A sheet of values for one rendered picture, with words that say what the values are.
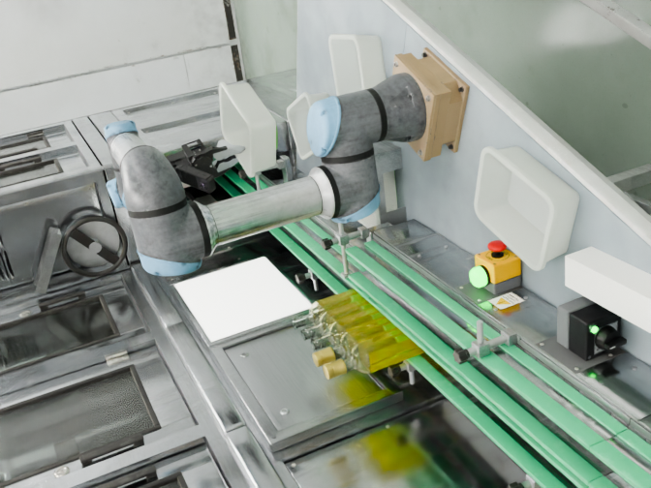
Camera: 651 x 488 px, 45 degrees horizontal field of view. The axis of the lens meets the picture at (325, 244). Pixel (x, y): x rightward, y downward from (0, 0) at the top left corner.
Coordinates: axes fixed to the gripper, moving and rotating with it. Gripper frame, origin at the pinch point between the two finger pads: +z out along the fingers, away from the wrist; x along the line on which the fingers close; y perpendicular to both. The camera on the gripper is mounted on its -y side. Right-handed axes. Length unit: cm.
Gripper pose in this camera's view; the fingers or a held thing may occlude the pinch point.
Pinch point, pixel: (241, 152)
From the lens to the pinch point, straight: 207.3
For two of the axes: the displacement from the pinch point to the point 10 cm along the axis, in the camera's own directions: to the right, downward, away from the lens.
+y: -4.3, -6.1, 6.6
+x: 1.0, 6.9, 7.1
